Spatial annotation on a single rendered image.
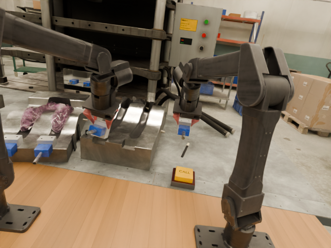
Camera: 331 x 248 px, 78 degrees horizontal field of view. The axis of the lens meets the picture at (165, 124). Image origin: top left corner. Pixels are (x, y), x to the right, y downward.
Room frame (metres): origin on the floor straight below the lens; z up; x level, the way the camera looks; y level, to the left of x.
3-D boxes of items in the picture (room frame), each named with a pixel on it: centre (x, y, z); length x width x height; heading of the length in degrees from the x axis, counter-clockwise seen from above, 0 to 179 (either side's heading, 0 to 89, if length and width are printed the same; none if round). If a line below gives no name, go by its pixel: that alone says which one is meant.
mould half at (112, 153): (0.88, 0.15, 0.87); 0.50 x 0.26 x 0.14; 176
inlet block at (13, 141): (0.54, 0.49, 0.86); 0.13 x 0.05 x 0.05; 13
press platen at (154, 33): (1.80, 0.66, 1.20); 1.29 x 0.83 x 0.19; 86
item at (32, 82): (1.80, 0.68, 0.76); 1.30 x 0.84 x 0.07; 86
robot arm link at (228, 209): (0.38, -0.21, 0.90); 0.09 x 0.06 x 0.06; 116
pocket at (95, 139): (0.66, 0.22, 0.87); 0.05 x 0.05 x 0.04; 86
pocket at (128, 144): (0.65, 0.12, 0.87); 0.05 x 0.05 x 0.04; 86
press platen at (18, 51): (1.80, 0.66, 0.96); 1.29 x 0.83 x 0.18; 86
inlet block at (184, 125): (0.71, -0.07, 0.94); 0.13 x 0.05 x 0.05; 176
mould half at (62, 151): (0.82, 0.51, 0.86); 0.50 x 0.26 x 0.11; 13
